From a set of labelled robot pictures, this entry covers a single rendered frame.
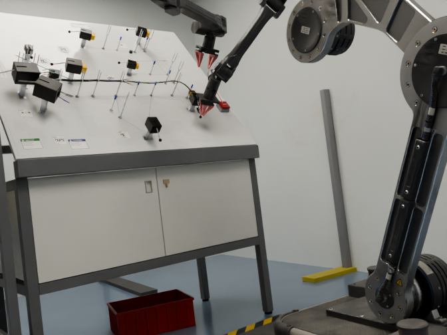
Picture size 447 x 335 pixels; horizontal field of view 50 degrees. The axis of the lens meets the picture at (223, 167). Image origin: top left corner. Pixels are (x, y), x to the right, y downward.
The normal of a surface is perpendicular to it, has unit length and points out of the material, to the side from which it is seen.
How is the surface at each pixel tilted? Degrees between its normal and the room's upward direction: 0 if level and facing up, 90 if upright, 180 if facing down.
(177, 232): 90
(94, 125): 51
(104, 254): 90
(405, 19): 90
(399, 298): 90
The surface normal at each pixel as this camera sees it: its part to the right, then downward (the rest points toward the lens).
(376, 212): -0.85, 0.08
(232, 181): 0.61, -0.10
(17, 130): 0.40, -0.70
